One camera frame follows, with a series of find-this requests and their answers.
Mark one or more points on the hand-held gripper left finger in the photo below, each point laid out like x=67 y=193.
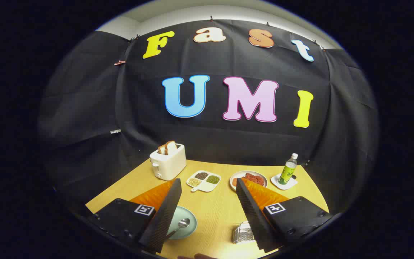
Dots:
x=164 y=216

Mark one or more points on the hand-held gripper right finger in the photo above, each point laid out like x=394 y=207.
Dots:
x=253 y=216

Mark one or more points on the light green plate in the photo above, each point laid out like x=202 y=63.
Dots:
x=178 y=212

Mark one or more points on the perforated metal tray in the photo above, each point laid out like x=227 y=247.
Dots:
x=243 y=233

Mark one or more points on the red meat pieces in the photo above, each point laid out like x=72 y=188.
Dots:
x=255 y=178

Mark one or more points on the orange tomato slice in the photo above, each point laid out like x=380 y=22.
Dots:
x=234 y=182

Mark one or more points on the white food plate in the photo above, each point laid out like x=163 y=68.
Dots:
x=241 y=175

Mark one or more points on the white square coaster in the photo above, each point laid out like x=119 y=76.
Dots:
x=275 y=178

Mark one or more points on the yellow soybeans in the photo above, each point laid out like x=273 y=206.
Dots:
x=194 y=182

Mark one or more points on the white divided dish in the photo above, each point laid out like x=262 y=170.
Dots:
x=200 y=185

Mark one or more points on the cream white toaster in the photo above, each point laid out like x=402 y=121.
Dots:
x=169 y=163

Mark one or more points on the green mung beans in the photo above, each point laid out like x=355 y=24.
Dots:
x=213 y=179

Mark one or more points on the dark red beans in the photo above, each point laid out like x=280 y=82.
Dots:
x=201 y=175

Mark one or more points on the green label drink bottle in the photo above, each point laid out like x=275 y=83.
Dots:
x=288 y=171

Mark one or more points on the toast bread slice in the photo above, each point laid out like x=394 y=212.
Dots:
x=171 y=146
x=162 y=149

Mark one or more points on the metal cloth clip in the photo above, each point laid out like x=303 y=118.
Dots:
x=115 y=131

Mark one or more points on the pink cloth clip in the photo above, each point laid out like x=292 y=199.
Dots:
x=119 y=62

